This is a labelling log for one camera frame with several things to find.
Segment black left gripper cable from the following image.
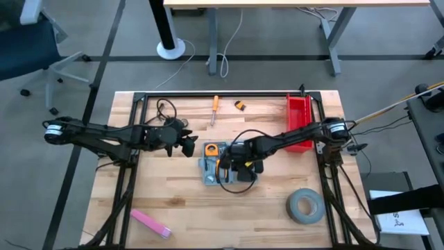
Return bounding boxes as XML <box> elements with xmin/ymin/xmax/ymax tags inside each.
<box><xmin>155</xmin><ymin>98</ymin><xmax>178</xmax><ymax>128</ymax></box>

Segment orange-handled bit screwdriver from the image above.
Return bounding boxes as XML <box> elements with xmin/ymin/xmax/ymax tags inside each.
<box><xmin>210</xmin><ymin>95</ymin><xmax>220</xmax><ymax>126</ymax></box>

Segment wooden desk with grey legs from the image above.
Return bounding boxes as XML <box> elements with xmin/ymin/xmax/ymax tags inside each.
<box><xmin>162</xmin><ymin>0</ymin><xmax>431</xmax><ymax>77</ymax></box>

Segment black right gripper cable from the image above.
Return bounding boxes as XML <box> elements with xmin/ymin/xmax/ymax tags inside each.
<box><xmin>215</xmin><ymin>128</ymin><xmax>270</xmax><ymax>194</ymax></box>

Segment pink flat bar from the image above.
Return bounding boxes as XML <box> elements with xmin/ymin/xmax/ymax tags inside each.
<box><xmin>130</xmin><ymin>209</ymin><xmax>173</xmax><ymax>240</ymax></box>

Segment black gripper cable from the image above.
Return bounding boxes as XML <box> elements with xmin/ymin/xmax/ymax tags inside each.
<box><xmin>155</xmin><ymin>98</ymin><xmax>178</xmax><ymax>128</ymax></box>
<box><xmin>215</xmin><ymin>128</ymin><xmax>270</xmax><ymax>194</ymax></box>

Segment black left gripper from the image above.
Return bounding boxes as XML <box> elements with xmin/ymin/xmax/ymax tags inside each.
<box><xmin>149</xmin><ymin>118</ymin><xmax>199</xmax><ymax>158</ymax></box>

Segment blue-grey plastic tool case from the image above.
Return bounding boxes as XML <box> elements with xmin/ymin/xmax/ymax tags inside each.
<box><xmin>198</xmin><ymin>140</ymin><xmax>259</xmax><ymax>187</ymax></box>

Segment grey office chair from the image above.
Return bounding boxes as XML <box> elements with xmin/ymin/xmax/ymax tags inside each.
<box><xmin>0</xmin><ymin>0</ymin><xmax>92</xmax><ymax>117</ymax></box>

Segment grey duct tape roll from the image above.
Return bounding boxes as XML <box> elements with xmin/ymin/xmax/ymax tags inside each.
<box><xmin>286</xmin><ymin>188</ymin><xmax>326</xmax><ymax>225</ymax></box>

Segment thin white cable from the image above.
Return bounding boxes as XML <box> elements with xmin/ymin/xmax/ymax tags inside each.
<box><xmin>152</xmin><ymin>40</ymin><xmax>197</xmax><ymax>91</ymax></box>

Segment thick white cable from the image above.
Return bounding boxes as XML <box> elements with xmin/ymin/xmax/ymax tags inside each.
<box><xmin>206</xmin><ymin>8</ymin><xmax>244</xmax><ymax>79</ymax></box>

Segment black rounded device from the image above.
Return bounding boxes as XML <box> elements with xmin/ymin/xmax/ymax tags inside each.
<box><xmin>414</xmin><ymin>83</ymin><xmax>444</xmax><ymax>113</ymax></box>

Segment black flat bar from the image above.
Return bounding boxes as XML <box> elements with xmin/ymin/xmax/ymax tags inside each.
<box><xmin>366</xmin><ymin>183</ymin><xmax>444</xmax><ymax>216</ymax></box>

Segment white paper sheet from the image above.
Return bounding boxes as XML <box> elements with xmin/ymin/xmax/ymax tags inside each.
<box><xmin>369</xmin><ymin>190</ymin><xmax>430</xmax><ymax>236</ymax></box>

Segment red plastic bin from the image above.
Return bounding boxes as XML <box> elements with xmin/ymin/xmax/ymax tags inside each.
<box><xmin>284</xmin><ymin>92</ymin><xmax>315</xmax><ymax>153</ymax></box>

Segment black arm base connector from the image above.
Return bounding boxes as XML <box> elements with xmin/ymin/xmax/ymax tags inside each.
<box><xmin>345</xmin><ymin>142</ymin><xmax>369</xmax><ymax>154</ymax></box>

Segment yellow and white rod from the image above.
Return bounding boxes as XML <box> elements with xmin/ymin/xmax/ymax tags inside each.
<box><xmin>346</xmin><ymin>81</ymin><xmax>444</xmax><ymax>128</ymax></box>

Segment black side table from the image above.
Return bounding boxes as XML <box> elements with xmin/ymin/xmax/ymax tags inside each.
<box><xmin>405</xmin><ymin>83</ymin><xmax>444</xmax><ymax>250</ymax></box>

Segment grey column with round base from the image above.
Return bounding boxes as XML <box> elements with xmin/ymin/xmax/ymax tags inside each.
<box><xmin>147</xmin><ymin>0</ymin><xmax>187</xmax><ymax>60</ymax></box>

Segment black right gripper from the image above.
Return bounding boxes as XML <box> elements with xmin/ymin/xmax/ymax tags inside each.
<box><xmin>219</xmin><ymin>140</ymin><xmax>264</xmax><ymax>182</ymax></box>

